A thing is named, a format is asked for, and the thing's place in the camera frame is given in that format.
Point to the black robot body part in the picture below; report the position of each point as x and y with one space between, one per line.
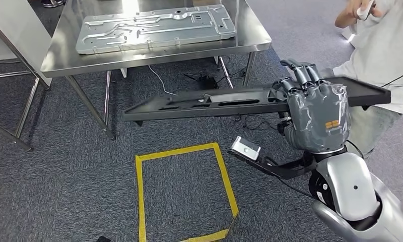
103 239

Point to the black power adapter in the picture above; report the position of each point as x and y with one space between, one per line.
206 82

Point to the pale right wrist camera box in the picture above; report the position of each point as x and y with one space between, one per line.
245 148

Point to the white side panel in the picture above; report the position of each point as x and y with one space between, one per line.
18 33

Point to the stamped grey metal panel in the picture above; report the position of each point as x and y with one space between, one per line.
154 30

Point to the stainless steel workbench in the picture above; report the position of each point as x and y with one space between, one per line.
248 36

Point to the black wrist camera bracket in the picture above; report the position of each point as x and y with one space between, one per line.
281 170

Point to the person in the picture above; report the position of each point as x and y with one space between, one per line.
388 43

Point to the person's right forearm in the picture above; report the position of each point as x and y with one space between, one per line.
345 18

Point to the steel side table frame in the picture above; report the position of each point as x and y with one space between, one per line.
26 110

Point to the white handheld device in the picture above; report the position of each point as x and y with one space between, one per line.
364 11

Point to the person's right hand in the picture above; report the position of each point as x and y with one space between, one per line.
373 6

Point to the chrome round floor base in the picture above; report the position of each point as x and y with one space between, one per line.
53 3

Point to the long black plastic part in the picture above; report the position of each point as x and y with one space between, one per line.
154 112

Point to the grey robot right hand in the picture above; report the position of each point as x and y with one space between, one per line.
321 117

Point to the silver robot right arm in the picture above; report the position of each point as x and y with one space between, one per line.
351 190

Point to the yellow floor tape square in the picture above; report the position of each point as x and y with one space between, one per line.
139 200

